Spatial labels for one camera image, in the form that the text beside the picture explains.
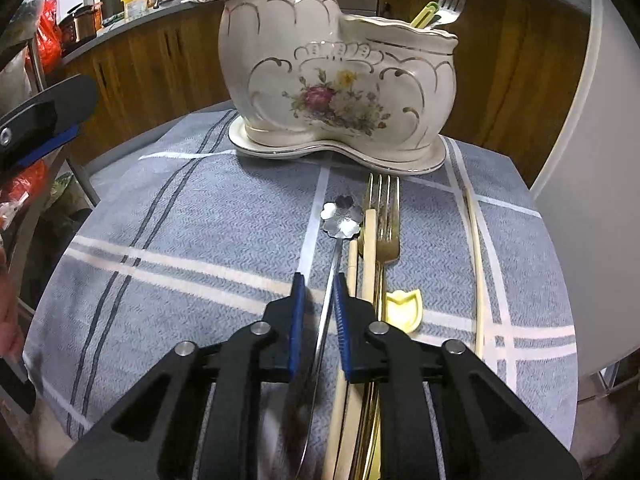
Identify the silver flower spoon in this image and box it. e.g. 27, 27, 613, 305
295, 195, 363, 479

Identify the yellow green plastic utensil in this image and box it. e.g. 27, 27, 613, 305
410, 1, 439, 29

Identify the person left hand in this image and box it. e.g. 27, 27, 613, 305
0, 249, 25, 362

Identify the red plastic bag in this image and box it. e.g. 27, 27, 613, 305
36, 0, 62, 74

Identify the grey striped table cloth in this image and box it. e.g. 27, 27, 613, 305
22, 102, 580, 480

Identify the cream ceramic utensil holder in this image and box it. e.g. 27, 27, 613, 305
218, 0, 458, 176

